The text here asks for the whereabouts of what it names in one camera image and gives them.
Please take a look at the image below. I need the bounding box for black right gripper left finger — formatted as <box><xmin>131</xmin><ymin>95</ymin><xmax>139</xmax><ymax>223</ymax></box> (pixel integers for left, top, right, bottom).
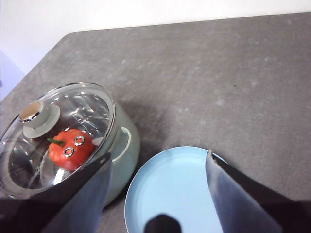
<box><xmin>0</xmin><ymin>152</ymin><xmax>113</xmax><ymax>233</ymax></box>

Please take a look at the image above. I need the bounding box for orange toy pumpkin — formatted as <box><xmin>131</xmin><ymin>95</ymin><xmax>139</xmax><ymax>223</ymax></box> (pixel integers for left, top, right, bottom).
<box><xmin>48</xmin><ymin>128</ymin><xmax>95</xmax><ymax>171</ymax></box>

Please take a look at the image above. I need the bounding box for blue plate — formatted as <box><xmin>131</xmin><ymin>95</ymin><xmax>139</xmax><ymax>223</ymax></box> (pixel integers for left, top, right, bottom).
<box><xmin>124</xmin><ymin>145</ymin><xmax>229</xmax><ymax>233</ymax></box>

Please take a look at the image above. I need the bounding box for glass steamer lid with knob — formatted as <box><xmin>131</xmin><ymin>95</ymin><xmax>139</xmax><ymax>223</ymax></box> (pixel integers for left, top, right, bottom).
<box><xmin>0</xmin><ymin>82</ymin><xmax>116</xmax><ymax>200</ymax></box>

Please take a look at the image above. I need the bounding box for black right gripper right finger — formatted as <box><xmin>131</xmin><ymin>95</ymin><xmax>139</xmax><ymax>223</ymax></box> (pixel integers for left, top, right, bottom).
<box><xmin>205</xmin><ymin>149</ymin><xmax>311</xmax><ymax>233</ymax></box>

